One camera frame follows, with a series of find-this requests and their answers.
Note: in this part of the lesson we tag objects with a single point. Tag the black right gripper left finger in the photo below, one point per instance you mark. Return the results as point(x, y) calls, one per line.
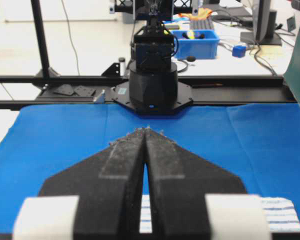
point(93, 199)

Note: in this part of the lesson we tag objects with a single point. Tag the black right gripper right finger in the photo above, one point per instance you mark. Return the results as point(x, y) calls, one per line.
point(195, 199)

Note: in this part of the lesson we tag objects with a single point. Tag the blue white striped towel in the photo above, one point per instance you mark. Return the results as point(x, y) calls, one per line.
point(280, 214)

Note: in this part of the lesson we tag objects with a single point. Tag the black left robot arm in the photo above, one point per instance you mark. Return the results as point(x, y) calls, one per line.
point(153, 86)

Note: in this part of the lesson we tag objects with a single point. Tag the blue table cloth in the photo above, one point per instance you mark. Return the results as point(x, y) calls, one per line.
point(258, 142)

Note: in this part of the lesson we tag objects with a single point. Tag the blue plastic bin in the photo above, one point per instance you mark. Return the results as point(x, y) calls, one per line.
point(203, 46)

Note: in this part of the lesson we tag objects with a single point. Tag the small blue box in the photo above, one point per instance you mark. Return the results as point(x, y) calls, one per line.
point(239, 51)

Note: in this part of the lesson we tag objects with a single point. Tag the black keyboard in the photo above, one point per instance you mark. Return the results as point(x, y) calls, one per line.
point(202, 24)

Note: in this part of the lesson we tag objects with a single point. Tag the black computer monitor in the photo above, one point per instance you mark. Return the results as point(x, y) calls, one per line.
point(264, 22)

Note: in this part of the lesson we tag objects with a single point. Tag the black metal frame rail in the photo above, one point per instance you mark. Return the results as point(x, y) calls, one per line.
point(192, 91)

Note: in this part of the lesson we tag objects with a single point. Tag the black vertical frame post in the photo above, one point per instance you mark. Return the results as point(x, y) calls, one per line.
point(41, 39)

